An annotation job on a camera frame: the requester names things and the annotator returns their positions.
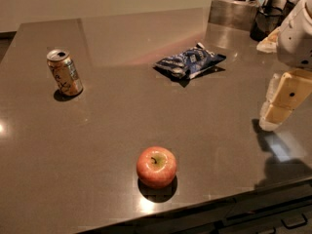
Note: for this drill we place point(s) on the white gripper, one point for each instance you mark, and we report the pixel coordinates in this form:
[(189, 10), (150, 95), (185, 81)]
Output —
[(296, 44)]

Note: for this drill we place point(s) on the blue chip bag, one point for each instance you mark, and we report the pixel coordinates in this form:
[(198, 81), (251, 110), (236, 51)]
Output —
[(190, 63)]

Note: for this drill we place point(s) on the orange soda can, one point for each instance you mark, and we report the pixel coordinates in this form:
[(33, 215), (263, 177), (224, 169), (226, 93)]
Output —
[(64, 71)]

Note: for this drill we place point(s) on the black mesh cup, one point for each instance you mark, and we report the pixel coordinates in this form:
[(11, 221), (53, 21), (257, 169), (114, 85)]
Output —
[(266, 19)]

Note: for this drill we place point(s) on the stainless steel dispenser base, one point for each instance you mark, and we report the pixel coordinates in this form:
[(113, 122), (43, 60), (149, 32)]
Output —
[(232, 13)]

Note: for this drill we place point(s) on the red apple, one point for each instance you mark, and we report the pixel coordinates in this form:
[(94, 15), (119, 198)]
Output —
[(156, 167)]

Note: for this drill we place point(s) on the dark drawer front with handle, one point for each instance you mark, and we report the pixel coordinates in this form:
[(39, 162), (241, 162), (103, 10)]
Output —
[(275, 219)]

